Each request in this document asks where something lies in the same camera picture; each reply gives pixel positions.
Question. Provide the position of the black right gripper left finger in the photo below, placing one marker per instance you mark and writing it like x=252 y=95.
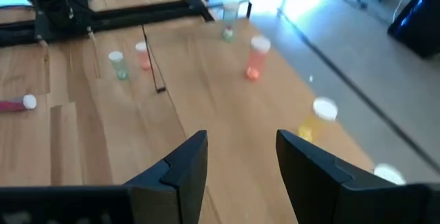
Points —
x=172 y=189

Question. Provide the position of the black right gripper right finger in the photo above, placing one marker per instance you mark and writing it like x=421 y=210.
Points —
x=326 y=196

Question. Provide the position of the blue medicine bottle white cap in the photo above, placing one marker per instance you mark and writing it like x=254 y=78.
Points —
x=388 y=174

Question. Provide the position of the yellow medicine bottle white cap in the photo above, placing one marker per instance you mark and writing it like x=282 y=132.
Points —
x=311 y=128

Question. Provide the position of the salmon medicine bottle white cap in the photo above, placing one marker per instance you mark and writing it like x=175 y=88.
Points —
x=142 y=59
x=257 y=62

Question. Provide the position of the clear bottle with red pills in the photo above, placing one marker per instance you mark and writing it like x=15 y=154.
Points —
x=13 y=106

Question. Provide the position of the black computer case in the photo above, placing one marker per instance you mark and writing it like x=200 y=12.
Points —
x=416 y=24

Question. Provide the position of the wooden shelf black metal frame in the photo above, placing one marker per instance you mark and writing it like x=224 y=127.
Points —
x=223 y=97

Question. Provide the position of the black rig frame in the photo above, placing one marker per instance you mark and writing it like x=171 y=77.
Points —
x=137 y=11

